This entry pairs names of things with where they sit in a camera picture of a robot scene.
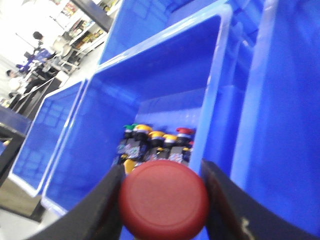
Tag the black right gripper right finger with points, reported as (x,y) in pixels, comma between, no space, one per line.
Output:
(234,215)

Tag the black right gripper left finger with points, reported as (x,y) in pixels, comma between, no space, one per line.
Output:
(96,217)

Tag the red push button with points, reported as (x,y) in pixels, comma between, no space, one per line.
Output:
(184,136)
(163,200)

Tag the blue source crate with buttons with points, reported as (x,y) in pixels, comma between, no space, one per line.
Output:
(169,80)

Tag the red push button in crate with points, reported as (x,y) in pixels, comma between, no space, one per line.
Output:
(184,136)

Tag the yellow push button in crate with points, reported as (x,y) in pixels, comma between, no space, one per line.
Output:
(141,132)

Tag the green push button in crate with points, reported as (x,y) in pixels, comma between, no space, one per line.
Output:
(129,130)

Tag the person in blue shirt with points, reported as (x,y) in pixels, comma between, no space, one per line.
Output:
(41,53)

